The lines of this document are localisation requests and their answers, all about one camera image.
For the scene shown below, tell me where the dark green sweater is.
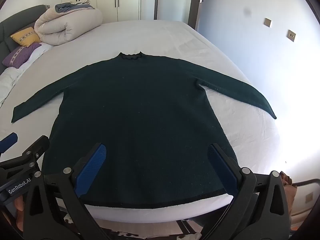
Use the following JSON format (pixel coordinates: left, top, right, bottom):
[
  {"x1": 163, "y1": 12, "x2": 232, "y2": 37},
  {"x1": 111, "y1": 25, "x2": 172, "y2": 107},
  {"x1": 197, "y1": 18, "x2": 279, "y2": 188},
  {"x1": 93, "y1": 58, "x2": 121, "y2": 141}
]
[{"x1": 11, "y1": 51, "x2": 277, "y2": 209}]

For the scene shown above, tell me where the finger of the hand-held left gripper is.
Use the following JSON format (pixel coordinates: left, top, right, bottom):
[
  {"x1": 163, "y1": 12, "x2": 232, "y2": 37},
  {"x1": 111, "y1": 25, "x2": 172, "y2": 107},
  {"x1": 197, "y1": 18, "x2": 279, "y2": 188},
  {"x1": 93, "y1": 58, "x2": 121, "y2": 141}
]
[
  {"x1": 0, "y1": 135, "x2": 50, "y2": 180},
  {"x1": 0, "y1": 132, "x2": 18, "y2": 155}
]

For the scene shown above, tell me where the grey padded headboard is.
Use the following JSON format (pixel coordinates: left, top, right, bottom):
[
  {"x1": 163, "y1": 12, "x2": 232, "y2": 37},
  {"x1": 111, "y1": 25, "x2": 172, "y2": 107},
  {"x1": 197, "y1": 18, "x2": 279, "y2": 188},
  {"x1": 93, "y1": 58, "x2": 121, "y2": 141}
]
[{"x1": 0, "y1": 4, "x2": 52, "y2": 74}]

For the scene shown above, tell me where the white door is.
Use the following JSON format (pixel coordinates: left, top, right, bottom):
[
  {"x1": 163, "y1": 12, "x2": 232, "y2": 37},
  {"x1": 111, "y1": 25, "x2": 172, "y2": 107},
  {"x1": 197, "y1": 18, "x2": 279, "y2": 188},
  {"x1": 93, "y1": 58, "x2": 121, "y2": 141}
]
[{"x1": 154, "y1": 0, "x2": 208, "y2": 30}]

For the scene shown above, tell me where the yellow patterned pillow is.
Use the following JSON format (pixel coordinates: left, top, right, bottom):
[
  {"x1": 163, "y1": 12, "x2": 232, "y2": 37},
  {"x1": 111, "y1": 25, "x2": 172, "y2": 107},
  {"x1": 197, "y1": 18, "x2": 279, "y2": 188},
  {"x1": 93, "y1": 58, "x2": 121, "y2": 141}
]
[{"x1": 10, "y1": 27, "x2": 41, "y2": 47}]

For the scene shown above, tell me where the white crumpled quilt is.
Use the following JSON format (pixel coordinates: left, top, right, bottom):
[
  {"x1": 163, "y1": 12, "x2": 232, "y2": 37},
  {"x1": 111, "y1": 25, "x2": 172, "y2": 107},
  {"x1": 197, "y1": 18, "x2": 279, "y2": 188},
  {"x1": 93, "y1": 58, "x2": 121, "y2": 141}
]
[{"x1": 0, "y1": 66, "x2": 25, "y2": 105}]

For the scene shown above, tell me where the blue grey folded cloth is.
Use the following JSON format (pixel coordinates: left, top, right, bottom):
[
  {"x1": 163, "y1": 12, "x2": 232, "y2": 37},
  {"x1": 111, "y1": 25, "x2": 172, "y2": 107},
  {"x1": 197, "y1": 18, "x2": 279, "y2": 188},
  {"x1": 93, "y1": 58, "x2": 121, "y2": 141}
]
[{"x1": 54, "y1": 2, "x2": 94, "y2": 13}]

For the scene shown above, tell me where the white cloth-covered table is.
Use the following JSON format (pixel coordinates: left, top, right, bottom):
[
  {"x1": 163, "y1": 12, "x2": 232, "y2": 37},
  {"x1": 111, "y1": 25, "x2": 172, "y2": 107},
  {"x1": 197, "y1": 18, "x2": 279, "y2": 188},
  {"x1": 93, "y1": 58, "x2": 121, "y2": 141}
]
[{"x1": 0, "y1": 20, "x2": 295, "y2": 228}]

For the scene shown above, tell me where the person's left hand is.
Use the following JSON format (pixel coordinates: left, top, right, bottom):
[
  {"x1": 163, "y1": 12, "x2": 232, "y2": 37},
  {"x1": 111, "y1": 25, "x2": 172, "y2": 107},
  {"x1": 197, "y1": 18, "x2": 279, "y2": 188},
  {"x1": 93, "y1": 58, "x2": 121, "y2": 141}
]
[{"x1": 0, "y1": 196, "x2": 25, "y2": 233}]

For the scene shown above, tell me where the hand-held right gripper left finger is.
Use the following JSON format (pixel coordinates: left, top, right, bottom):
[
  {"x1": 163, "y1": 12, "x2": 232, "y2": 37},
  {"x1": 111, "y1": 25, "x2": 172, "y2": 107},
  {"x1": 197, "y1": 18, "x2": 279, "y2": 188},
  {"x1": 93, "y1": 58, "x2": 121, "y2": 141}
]
[{"x1": 22, "y1": 142, "x2": 118, "y2": 240}]

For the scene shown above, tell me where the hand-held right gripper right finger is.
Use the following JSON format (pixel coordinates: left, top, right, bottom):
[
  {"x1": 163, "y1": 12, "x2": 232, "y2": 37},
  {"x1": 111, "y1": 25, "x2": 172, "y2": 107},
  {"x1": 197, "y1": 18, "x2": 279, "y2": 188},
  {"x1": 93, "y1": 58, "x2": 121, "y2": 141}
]
[{"x1": 200, "y1": 143, "x2": 292, "y2": 240}]

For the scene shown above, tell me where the purple patterned pillow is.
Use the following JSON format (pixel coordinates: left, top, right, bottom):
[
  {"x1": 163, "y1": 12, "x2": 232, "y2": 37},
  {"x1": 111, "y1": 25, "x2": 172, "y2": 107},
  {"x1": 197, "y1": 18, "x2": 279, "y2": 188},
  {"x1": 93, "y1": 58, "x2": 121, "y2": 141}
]
[{"x1": 2, "y1": 42, "x2": 42, "y2": 68}]

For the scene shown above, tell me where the folded beige duvet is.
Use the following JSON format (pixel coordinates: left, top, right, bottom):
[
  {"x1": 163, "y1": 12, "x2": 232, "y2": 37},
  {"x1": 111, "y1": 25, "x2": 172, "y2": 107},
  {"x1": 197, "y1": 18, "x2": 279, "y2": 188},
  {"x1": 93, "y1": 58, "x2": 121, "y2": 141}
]
[{"x1": 34, "y1": 2, "x2": 104, "y2": 46}]

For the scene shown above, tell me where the white wardrobe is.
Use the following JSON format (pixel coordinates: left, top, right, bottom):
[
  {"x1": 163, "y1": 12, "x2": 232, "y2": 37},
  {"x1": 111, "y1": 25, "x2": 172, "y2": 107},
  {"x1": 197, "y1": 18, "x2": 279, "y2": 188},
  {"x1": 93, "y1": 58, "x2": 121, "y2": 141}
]
[{"x1": 60, "y1": 0, "x2": 157, "y2": 22}]

